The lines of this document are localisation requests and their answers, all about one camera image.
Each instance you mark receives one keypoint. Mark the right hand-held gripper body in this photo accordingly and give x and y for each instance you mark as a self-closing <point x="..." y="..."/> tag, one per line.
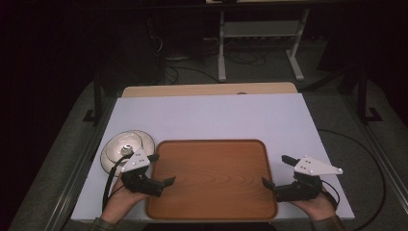
<point x="312" y="167"/>

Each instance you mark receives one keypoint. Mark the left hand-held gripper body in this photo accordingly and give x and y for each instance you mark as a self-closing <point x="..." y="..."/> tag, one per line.
<point x="136" y="162"/>

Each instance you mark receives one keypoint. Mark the person's right hand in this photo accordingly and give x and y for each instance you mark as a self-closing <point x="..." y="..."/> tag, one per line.
<point x="317" y="207"/>

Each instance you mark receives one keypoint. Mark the person's left hand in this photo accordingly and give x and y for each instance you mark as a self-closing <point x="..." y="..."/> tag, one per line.
<point x="120" y="203"/>

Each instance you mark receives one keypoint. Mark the small white dish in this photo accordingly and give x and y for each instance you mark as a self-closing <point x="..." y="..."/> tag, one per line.
<point x="123" y="139"/>

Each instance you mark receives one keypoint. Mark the brown wooden tray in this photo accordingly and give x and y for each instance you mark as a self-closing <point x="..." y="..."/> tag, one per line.
<point x="211" y="179"/>

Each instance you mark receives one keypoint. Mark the black metal stand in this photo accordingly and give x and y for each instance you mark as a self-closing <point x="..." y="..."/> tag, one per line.
<point x="363" y="96"/>
<point x="97" y="102"/>

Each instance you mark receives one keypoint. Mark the light wooden table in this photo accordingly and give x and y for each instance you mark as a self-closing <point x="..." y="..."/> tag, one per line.
<point x="208" y="89"/>

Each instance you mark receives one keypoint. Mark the aluminium frame rail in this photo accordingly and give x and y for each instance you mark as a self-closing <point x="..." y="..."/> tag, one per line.
<point x="80" y="166"/>
<point x="381" y="154"/>

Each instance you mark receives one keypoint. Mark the white metal desk frame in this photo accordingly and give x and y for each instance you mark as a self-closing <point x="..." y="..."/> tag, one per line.
<point x="260" y="29"/>

